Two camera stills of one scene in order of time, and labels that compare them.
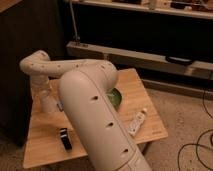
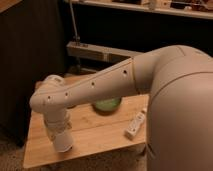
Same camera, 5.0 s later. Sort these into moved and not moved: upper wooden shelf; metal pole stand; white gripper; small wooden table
Moved: white gripper
Not moved: metal pole stand; small wooden table; upper wooden shelf
